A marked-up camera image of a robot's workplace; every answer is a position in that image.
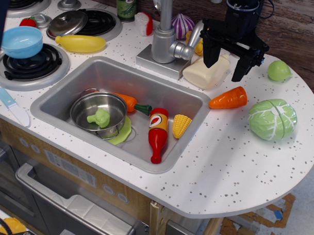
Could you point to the stove burner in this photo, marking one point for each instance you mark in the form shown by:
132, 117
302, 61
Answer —
23, 8
44, 69
101, 23

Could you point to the small steel pan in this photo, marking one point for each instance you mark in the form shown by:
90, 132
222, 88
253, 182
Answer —
88, 104

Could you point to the orange toy carrot in sink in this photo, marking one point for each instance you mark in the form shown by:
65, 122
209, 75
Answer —
133, 105

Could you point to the light blue toy bowl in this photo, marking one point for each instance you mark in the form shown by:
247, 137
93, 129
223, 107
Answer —
22, 42

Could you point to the green toy broccoli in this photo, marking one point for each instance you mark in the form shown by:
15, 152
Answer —
101, 118

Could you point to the red white toy radish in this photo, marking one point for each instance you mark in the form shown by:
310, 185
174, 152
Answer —
144, 23

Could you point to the grey stove knob upper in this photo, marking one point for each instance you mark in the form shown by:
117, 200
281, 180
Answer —
68, 5

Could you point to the back left stove burner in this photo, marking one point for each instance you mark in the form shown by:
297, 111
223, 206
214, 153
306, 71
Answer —
23, 8

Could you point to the grey toy oven door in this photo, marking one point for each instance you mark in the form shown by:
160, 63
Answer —
76, 214

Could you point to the purple toy onion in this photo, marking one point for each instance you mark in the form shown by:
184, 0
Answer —
182, 24

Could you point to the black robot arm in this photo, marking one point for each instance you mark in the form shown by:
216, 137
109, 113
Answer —
243, 15

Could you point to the yellow toy pepper piece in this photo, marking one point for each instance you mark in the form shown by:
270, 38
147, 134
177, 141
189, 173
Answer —
199, 47

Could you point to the green toy cabbage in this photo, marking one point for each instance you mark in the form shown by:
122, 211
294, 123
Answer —
272, 119

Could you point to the blue white toy knife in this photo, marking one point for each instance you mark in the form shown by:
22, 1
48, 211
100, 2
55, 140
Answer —
20, 114

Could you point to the front left stove burner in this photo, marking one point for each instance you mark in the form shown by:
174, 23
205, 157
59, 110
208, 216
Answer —
44, 69

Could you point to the silver toy faucet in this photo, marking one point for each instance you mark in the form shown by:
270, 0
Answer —
166, 55

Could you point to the yellow toy on floor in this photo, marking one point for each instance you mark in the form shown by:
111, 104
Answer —
15, 225

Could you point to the cream toy mayonnaise bottle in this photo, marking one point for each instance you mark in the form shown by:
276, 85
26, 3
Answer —
203, 77

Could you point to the green toy lime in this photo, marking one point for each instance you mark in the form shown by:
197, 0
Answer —
279, 71

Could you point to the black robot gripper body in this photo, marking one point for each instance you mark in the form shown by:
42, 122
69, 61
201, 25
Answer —
216, 29

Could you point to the back right stove burner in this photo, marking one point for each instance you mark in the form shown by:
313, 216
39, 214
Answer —
101, 23

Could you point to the orange toy carrot piece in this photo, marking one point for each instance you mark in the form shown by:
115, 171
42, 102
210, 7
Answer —
234, 98

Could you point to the red toy tomato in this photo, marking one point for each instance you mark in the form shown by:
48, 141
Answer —
29, 21

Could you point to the light green toy plate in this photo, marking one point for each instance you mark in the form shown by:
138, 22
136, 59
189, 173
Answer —
123, 133

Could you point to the green toy can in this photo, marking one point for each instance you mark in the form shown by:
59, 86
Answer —
126, 10

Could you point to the grey stove knob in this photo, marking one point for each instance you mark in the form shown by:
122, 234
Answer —
68, 5
42, 20

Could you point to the yellow toy corn piece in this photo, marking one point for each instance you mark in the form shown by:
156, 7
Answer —
180, 125

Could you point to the steel pot lid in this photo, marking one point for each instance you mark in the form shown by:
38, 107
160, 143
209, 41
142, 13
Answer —
67, 23

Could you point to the yellow toy banana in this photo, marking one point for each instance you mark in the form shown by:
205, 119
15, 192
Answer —
81, 44

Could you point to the grey toy sink basin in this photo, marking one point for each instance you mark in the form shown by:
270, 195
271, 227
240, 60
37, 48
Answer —
99, 82

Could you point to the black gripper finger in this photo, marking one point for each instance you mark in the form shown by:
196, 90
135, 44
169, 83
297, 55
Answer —
211, 50
248, 59

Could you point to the red toy ketchup bottle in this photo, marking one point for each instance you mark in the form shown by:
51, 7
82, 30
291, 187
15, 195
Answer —
158, 133

